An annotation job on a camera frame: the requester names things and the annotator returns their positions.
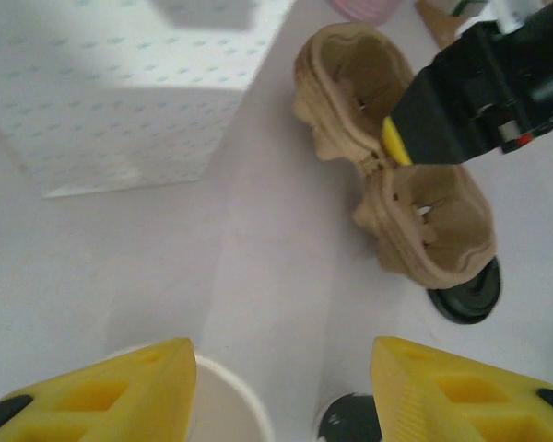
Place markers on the black plastic cup lid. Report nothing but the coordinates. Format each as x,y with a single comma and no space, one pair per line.
470,304

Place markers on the brown cardboard napkin box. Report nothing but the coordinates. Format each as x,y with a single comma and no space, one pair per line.
435,23

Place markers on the black paper coffee cup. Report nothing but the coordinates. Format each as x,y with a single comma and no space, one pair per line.
230,405

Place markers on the brown pulp cup carrier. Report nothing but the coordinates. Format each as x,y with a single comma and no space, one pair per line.
447,276

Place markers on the brown pulp carrier stack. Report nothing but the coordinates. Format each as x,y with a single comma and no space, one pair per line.
306,83

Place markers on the white cartoon print paper bag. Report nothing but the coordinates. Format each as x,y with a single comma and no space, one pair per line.
120,115

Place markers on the pink cylindrical holder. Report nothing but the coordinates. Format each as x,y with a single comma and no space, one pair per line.
364,8

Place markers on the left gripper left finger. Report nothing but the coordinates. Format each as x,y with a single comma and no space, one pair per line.
97,405

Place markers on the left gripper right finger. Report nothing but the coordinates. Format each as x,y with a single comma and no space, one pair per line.
465,400

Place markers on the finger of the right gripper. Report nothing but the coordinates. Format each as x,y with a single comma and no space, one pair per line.
451,106

